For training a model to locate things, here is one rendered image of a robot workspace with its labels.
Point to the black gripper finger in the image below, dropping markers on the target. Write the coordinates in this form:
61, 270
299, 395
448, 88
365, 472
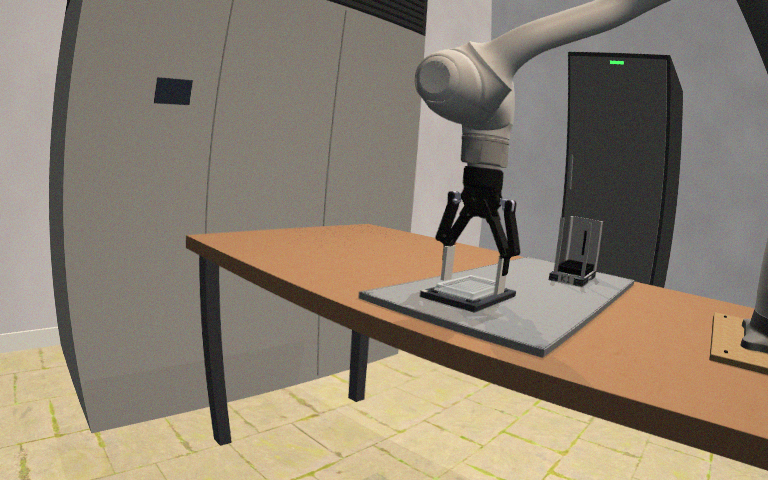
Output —
454, 232
511, 243

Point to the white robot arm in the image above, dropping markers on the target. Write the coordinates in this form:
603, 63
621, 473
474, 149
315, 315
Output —
468, 86

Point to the black well plate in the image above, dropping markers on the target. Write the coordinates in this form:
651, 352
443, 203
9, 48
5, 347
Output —
574, 267

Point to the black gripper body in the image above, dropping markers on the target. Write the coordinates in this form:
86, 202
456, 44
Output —
485, 184

